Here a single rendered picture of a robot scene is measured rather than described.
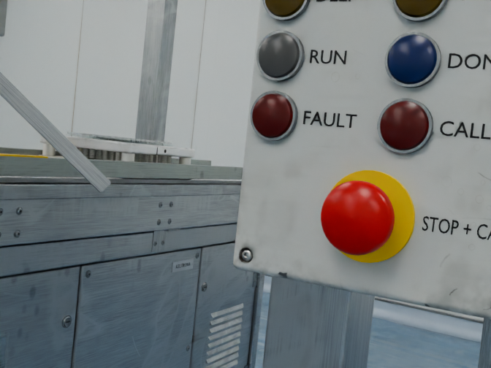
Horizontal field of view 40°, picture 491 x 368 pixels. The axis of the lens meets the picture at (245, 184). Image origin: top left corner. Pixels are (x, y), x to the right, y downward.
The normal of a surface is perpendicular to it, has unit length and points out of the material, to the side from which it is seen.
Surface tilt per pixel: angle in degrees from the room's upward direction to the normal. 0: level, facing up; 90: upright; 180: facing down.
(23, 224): 90
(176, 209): 90
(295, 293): 90
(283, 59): 91
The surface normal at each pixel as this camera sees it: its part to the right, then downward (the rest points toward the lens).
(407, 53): -0.50, -0.05
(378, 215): -0.05, -0.07
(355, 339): 0.88, 0.11
